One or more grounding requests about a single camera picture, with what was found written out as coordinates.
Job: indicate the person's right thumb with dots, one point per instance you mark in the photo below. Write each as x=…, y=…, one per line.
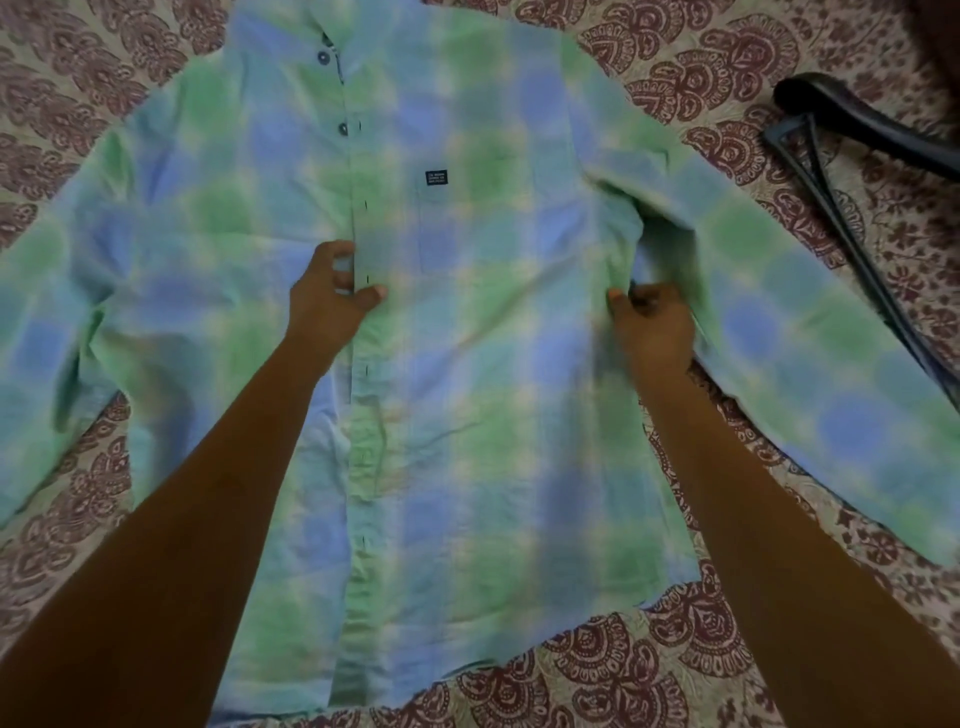
x=616, y=306

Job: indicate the person's left thumb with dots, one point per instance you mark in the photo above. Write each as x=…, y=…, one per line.
x=367, y=297

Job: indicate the person's left hand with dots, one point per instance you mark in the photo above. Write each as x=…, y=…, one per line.
x=322, y=304

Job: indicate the person's right forearm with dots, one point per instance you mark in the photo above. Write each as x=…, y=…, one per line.
x=787, y=547

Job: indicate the black plastic clothes hanger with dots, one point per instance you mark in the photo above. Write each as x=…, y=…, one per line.
x=862, y=195

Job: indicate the person's left forearm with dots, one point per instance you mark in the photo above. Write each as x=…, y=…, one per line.
x=161, y=540

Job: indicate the green and blue checked shirt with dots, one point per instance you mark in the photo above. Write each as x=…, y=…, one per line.
x=465, y=337

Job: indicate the person's right hand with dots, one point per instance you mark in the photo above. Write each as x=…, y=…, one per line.
x=656, y=330

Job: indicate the maroon floral patterned bedsheet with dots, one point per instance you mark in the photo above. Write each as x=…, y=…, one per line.
x=675, y=660

